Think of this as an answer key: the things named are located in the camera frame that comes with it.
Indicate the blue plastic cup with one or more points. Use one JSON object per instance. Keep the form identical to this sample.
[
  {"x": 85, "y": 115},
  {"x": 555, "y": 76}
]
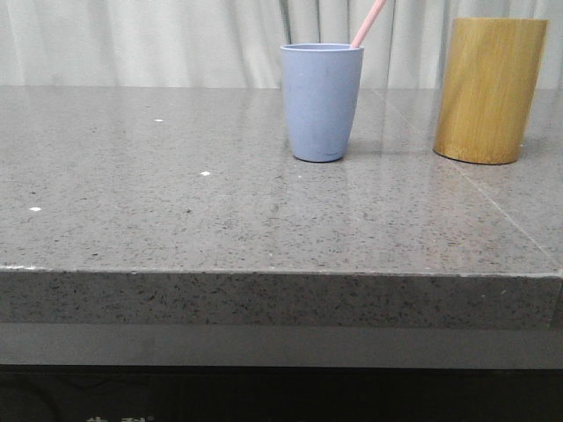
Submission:
[{"x": 320, "y": 86}]

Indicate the pink chopstick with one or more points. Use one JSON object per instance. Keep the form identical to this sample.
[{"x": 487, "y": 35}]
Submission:
[{"x": 367, "y": 23}]

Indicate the bamboo cylindrical holder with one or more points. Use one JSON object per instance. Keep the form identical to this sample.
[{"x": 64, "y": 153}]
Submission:
[{"x": 489, "y": 83}]

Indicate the white curtain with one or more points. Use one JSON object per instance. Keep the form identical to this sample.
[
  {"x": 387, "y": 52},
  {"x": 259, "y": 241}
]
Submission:
[{"x": 236, "y": 44}]

